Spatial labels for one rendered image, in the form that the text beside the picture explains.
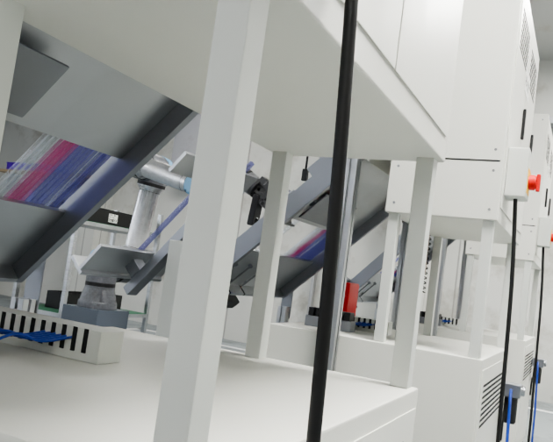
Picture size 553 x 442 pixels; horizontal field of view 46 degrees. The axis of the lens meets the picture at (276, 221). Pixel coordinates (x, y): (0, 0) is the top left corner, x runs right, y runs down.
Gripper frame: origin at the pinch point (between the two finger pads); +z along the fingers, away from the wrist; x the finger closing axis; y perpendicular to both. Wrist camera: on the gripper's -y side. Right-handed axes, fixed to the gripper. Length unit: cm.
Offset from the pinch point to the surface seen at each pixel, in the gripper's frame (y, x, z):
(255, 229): -4.5, -21.0, 0.6
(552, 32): 204, 342, -69
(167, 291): -28, -53, 6
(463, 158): 52, -21, 39
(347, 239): 12.8, -25.0, 28.5
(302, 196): 13.4, -21.1, 6.7
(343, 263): 6.8, -25.0, 32.2
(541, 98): 169, 405, -57
